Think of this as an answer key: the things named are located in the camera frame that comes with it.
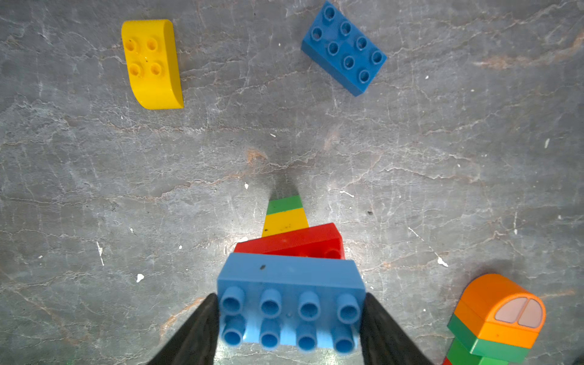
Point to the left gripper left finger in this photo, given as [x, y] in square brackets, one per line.
[196, 340]

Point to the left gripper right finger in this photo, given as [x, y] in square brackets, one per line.
[383, 341]

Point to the green small lego brick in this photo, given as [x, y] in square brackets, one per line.
[459, 355]
[286, 204]

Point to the light blue lego brick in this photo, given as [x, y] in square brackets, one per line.
[278, 300]

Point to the orange long lego brick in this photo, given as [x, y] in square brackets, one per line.
[494, 331]

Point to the red long lego brick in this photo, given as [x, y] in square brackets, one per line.
[323, 242]

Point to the orange half-round lego piece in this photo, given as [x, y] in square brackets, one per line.
[495, 298]

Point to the yellow small lego brick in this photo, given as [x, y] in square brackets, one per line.
[285, 221]

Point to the dark blue lego brick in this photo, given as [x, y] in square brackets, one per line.
[342, 50]

